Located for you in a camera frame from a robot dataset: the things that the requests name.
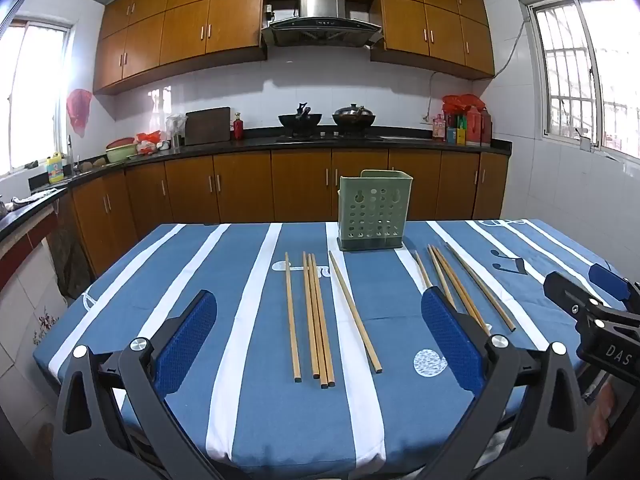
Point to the red glass bottle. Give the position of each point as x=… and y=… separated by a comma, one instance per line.
x=238, y=130

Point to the green perforated utensil holder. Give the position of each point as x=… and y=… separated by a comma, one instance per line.
x=372, y=210

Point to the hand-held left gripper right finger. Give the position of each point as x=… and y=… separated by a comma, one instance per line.
x=450, y=345

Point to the black open wok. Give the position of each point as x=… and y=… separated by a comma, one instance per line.
x=300, y=121

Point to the white rag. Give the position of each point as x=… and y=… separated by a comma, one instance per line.
x=27, y=201

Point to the dark wooden cutting board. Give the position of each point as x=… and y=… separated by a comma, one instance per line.
x=207, y=127

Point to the wooden base cabinets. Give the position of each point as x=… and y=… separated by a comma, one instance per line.
x=240, y=185

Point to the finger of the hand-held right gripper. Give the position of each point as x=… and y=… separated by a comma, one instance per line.
x=607, y=280
x=565, y=287

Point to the metal faucet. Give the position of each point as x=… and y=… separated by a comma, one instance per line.
x=70, y=152

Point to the red white plastic bag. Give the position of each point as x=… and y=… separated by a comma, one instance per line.
x=149, y=141

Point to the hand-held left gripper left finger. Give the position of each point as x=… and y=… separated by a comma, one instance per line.
x=187, y=340

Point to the blue white striped tablecloth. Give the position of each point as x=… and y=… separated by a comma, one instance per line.
x=290, y=425

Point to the pink bottle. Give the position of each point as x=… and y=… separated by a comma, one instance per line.
x=439, y=129

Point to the red plastic jug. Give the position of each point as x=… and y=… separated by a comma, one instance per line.
x=486, y=127
x=473, y=127

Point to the hood power socket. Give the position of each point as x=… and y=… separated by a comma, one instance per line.
x=270, y=14

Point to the red plastic basin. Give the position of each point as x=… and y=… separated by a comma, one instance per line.
x=120, y=142

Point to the clear plastic bag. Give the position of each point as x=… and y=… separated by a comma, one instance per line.
x=176, y=127

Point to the black lidded wok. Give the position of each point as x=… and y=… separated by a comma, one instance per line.
x=354, y=117

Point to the black gas stove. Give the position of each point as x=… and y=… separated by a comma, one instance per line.
x=330, y=136

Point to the sliding glass window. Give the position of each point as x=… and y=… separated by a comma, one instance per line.
x=30, y=100

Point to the red hanging plastic bag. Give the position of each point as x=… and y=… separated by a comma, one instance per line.
x=79, y=110

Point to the black kitchen countertop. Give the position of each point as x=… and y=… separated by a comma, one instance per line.
x=400, y=144

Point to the yellow detergent bottle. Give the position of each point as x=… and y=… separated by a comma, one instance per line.
x=56, y=170

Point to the red crumpled plastic bag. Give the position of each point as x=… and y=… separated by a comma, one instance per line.
x=462, y=102

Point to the small white sill box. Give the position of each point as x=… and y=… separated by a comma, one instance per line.
x=584, y=142

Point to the green plastic basin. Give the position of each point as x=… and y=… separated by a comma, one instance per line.
x=121, y=155

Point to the steel range hood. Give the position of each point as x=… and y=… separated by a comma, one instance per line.
x=322, y=2

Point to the dark cloth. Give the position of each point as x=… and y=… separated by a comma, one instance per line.
x=70, y=260

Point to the barred window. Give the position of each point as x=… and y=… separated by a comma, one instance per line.
x=570, y=85

